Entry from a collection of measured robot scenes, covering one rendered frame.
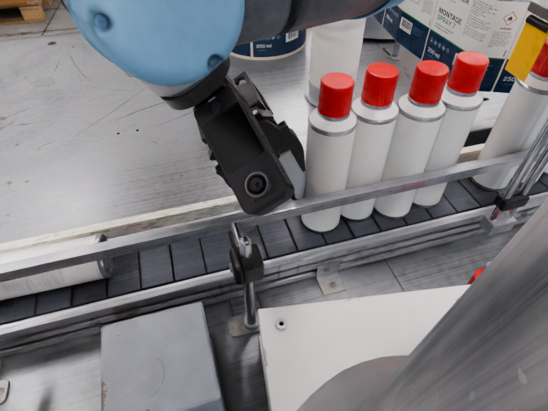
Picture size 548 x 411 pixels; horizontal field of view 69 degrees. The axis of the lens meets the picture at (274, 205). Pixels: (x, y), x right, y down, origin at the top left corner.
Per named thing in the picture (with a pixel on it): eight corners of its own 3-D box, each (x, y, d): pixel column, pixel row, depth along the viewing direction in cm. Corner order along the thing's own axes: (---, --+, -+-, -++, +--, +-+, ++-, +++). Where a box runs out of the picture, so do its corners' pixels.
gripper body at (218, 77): (273, 106, 47) (213, 20, 38) (297, 150, 41) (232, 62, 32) (220, 142, 48) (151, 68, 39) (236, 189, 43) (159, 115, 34)
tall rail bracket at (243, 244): (251, 281, 53) (245, 192, 41) (267, 331, 48) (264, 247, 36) (227, 287, 52) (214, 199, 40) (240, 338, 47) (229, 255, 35)
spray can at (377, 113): (360, 191, 57) (391, 53, 42) (379, 216, 54) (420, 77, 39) (328, 200, 56) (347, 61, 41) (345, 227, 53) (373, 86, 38)
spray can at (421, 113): (404, 192, 57) (449, 54, 42) (414, 218, 54) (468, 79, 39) (368, 193, 57) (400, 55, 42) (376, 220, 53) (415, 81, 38)
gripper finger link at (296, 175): (306, 163, 52) (272, 117, 46) (322, 193, 49) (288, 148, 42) (286, 175, 53) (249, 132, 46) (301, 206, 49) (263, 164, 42)
